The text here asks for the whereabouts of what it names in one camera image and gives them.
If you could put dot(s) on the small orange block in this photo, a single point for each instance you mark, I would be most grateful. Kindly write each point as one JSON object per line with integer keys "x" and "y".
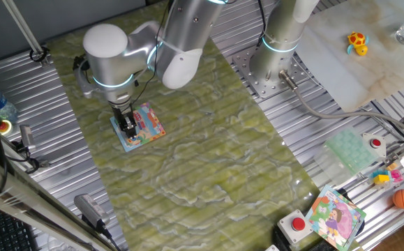
{"x": 391, "y": 166}

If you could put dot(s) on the black keyboard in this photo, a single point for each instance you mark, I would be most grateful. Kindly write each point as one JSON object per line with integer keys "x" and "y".
{"x": 3, "y": 230}

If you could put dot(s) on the teal toy piece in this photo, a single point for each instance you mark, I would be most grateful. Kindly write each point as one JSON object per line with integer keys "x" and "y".
{"x": 376, "y": 173}

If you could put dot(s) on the white box with red button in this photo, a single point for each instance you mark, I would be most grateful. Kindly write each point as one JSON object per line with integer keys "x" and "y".
{"x": 375, "y": 143}

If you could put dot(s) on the white marble pattern board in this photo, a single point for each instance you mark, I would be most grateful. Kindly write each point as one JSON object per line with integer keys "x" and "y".
{"x": 362, "y": 69}

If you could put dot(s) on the small white box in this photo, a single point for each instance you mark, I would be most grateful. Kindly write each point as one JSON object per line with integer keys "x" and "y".
{"x": 272, "y": 248}

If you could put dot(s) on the green ice cube tray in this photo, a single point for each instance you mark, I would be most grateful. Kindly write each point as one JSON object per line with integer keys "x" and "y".
{"x": 350, "y": 151}

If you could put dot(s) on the yellow toy block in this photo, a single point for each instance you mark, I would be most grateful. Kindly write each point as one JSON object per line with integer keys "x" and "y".
{"x": 381, "y": 179}

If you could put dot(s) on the small grey camera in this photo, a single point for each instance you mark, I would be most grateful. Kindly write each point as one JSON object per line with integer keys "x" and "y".
{"x": 26, "y": 136}

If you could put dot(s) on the large grey camera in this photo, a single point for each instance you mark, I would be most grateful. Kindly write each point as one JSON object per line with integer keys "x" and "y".
{"x": 90, "y": 208}

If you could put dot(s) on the wrist mounted camera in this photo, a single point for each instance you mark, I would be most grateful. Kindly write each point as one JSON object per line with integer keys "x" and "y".
{"x": 83, "y": 83}

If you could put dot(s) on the yellow turtle toy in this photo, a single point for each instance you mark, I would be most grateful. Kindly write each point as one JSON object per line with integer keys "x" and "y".
{"x": 357, "y": 40}

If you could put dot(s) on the aluminium pole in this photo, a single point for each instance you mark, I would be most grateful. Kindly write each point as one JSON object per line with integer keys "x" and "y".
{"x": 25, "y": 31}

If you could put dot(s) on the round emergency stop button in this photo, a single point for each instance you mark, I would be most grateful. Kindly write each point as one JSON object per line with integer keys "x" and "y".
{"x": 3, "y": 127}

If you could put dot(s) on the aluminium frame beam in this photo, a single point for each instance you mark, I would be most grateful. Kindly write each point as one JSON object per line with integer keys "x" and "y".
{"x": 30, "y": 205}

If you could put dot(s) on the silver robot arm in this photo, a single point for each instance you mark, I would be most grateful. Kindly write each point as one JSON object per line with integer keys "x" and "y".
{"x": 107, "y": 59}

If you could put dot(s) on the green marble pattern mat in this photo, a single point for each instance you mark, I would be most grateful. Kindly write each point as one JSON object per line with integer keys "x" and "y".
{"x": 205, "y": 174}

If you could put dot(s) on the colourful bus puzzle board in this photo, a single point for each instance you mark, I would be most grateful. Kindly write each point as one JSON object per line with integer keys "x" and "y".
{"x": 149, "y": 125}

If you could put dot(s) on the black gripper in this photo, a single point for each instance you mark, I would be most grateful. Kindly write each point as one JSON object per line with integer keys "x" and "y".
{"x": 123, "y": 115}

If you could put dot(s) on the grey box with red button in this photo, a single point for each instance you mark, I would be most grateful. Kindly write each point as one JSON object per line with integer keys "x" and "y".
{"x": 297, "y": 224}

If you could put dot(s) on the pink toy block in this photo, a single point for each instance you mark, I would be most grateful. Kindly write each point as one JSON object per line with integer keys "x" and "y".
{"x": 396, "y": 176}

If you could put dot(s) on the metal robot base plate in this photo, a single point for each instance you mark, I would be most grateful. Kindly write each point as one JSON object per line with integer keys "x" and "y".
{"x": 243, "y": 68}

